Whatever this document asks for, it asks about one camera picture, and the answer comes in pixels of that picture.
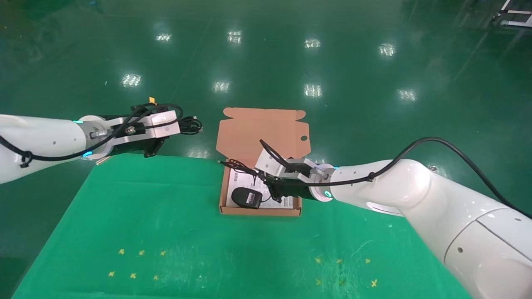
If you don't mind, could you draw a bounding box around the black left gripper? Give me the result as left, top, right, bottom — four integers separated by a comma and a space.
99, 115, 165, 159

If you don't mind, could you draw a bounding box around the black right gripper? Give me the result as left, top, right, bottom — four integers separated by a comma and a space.
267, 179, 321, 204

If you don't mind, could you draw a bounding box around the black wired mouse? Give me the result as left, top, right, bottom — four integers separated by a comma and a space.
218, 159, 273, 210

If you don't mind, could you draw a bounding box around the black data cable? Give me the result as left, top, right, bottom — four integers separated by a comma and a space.
178, 116, 203, 136

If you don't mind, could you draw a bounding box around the brown cardboard box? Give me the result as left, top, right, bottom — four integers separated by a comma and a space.
216, 108, 311, 217

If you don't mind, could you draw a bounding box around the white printed paper sheet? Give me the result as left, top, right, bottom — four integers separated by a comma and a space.
226, 168, 294, 208

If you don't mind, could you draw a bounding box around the green table mat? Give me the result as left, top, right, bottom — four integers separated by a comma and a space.
12, 153, 474, 299

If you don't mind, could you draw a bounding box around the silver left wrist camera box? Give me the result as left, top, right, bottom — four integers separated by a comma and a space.
89, 110, 182, 161

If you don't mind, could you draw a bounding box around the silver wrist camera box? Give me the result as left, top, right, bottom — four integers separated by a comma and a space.
254, 149, 330, 182
89, 110, 182, 161

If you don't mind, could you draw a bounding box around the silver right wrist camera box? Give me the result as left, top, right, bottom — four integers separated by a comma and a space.
254, 149, 330, 182

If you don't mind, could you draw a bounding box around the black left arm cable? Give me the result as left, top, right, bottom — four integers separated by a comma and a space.
0, 103, 184, 168

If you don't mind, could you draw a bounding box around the white metal frame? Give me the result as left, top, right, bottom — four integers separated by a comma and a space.
492, 0, 532, 29

